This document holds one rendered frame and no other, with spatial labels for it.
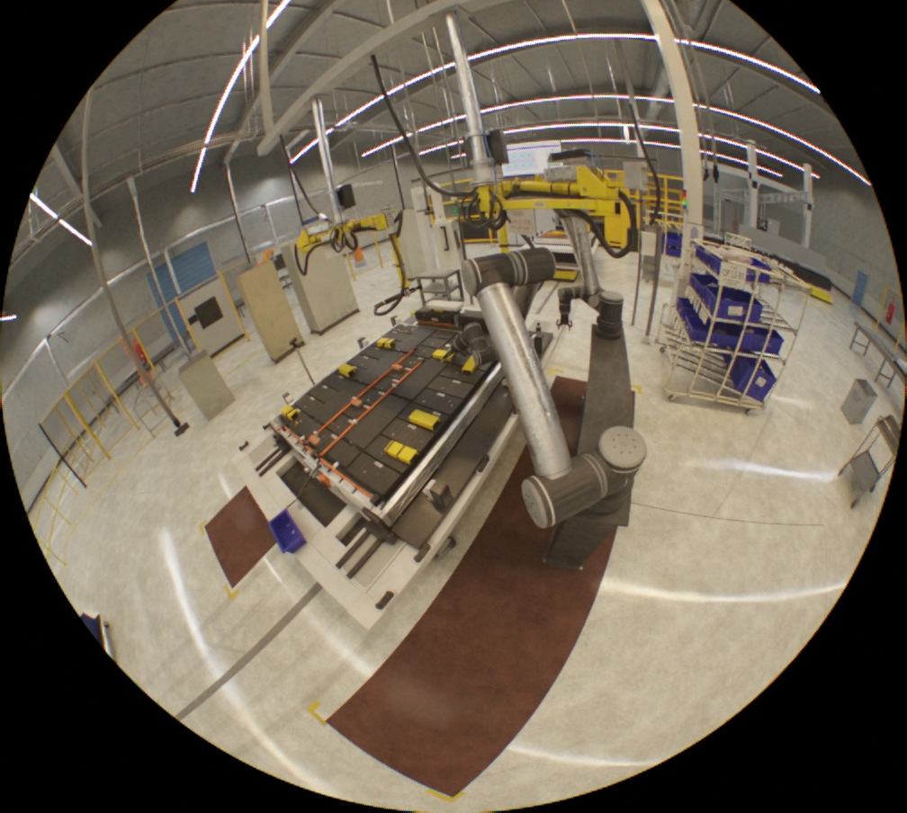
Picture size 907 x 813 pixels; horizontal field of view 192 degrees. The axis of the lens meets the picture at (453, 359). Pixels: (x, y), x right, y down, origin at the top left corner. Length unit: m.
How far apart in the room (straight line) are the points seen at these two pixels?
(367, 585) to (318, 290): 5.57
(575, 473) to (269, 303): 5.54
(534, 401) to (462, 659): 1.73
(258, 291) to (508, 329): 5.17
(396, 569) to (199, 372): 4.70
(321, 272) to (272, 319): 1.47
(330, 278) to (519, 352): 5.64
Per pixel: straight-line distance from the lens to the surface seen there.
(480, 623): 2.04
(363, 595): 1.34
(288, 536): 1.66
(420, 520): 1.31
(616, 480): 1.04
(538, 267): 1.09
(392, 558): 1.33
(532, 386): 0.89
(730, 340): 3.32
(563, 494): 0.93
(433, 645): 2.09
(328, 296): 6.24
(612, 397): 1.77
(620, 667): 2.22
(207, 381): 5.41
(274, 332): 5.82
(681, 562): 2.44
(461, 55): 1.70
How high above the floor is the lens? 2.04
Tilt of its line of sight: 33 degrees down
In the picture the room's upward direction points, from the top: 11 degrees counter-clockwise
